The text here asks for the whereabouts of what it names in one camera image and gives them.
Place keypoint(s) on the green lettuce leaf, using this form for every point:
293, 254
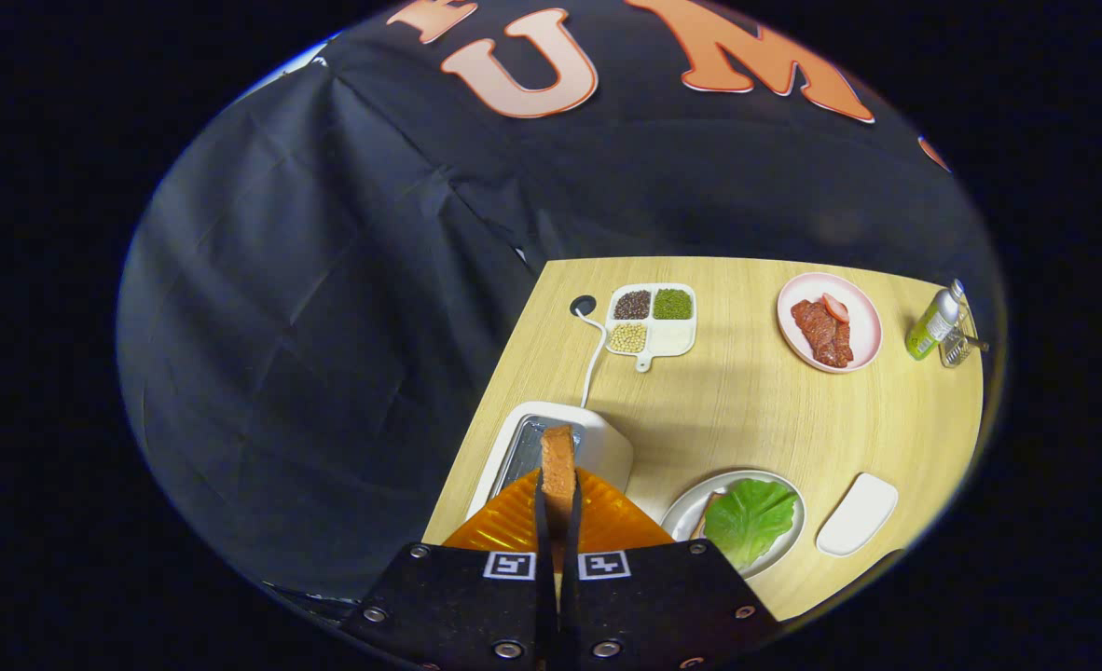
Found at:
751, 522

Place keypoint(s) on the toasted bread slice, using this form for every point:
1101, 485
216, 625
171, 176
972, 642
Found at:
558, 466

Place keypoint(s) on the white toaster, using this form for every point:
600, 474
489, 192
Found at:
607, 447

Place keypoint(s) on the white bread slice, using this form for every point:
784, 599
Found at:
711, 508

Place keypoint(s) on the red sausage slice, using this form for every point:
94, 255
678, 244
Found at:
836, 308

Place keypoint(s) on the silver green-label bottle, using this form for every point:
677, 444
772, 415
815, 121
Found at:
929, 331

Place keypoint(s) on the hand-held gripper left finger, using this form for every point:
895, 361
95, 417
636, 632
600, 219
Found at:
542, 531

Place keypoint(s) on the brown meat slab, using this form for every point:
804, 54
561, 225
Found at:
821, 331

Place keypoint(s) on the white round plate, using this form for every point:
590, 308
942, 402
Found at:
681, 517

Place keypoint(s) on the white divided bean dish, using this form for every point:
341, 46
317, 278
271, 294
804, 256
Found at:
672, 337

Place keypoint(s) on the white oblong plate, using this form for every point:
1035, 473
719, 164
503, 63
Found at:
857, 514

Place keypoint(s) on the pink round plate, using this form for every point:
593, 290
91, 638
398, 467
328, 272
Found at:
863, 335

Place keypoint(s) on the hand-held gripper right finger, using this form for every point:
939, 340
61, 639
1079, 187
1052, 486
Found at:
572, 536

